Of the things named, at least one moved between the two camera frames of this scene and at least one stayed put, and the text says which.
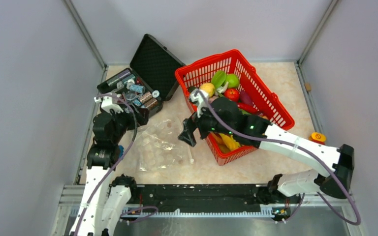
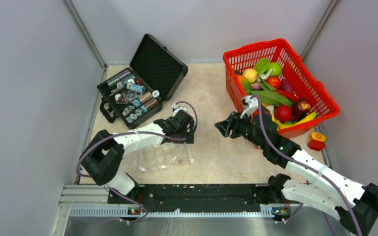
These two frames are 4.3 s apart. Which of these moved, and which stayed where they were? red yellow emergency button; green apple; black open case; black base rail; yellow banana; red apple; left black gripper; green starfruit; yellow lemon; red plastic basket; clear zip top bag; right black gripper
Moved: red plastic basket; yellow banana; yellow lemon; left black gripper; green apple; right black gripper; green starfruit; red apple
Stayed: black open case; black base rail; clear zip top bag; red yellow emergency button
